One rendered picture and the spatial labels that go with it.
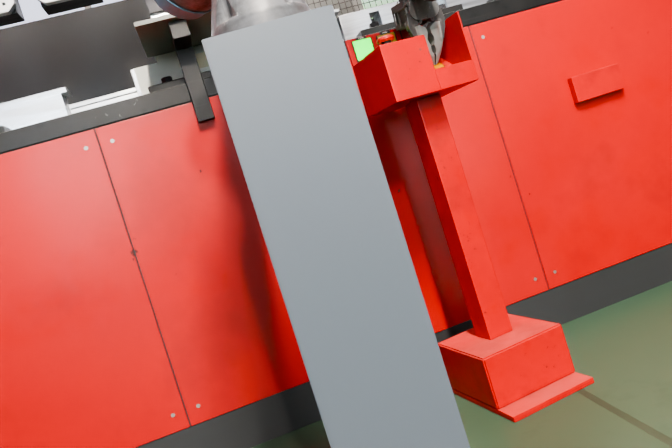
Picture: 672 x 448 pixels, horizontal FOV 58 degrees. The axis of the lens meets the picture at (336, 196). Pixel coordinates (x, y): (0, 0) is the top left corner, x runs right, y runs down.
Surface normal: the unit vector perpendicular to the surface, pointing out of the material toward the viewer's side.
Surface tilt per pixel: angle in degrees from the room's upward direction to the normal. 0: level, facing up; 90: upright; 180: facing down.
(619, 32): 90
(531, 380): 90
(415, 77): 90
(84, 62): 90
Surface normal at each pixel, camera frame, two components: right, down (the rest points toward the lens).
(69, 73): 0.20, -0.04
